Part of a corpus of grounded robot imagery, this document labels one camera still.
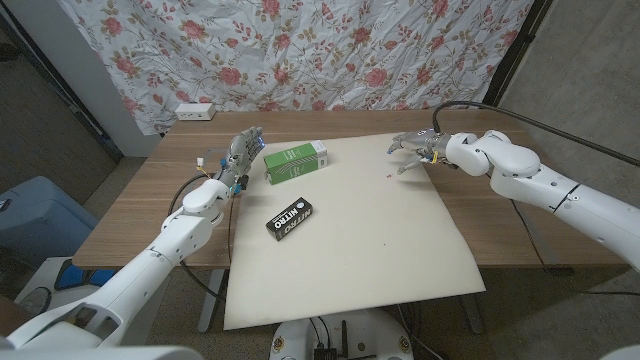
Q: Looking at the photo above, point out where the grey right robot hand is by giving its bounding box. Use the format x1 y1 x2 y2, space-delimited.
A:
386 128 450 176

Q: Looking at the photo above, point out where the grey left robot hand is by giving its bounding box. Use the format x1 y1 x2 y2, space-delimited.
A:
218 125 266 190

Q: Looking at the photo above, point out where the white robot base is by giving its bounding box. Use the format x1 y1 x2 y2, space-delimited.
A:
269 308 415 360

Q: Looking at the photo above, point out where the green and white carton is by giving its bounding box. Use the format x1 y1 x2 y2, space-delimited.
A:
263 140 329 186

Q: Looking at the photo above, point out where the white power strip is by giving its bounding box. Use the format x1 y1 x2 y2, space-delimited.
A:
174 102 217 122

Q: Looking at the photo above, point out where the black NITRO box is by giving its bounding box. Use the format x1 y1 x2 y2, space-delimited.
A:
265 196 315 242

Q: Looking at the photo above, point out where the beige rectangular mat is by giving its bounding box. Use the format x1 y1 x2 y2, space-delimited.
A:
223 131 487 331

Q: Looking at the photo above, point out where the floral backdrop cloth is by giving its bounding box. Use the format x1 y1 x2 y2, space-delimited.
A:
55 0 535 137

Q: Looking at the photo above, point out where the black backdrop stand pole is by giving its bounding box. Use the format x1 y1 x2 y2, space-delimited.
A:
0 0 125 162
480 0 554 110

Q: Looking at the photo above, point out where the grey table leg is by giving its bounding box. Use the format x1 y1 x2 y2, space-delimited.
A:
459 294 485 335
197 268 226 334

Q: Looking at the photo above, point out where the white and blue bag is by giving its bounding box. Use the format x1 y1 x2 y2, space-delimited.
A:
14 257 119 316

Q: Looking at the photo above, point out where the blue plastic bin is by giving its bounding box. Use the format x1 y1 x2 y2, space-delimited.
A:
0 174 100 269

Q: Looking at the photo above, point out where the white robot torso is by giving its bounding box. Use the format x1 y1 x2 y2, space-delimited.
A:
0 344 204 360

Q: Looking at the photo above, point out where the brown wooden furniture piece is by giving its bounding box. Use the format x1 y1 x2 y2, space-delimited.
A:
0 294 26 336

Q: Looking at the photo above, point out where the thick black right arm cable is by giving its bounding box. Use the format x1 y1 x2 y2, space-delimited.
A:
432 100 640 169

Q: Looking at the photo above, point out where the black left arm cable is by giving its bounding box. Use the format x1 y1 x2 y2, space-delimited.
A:
167 173 236 305

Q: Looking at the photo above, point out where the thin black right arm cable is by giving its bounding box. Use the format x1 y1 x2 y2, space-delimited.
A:
509 198 640 296

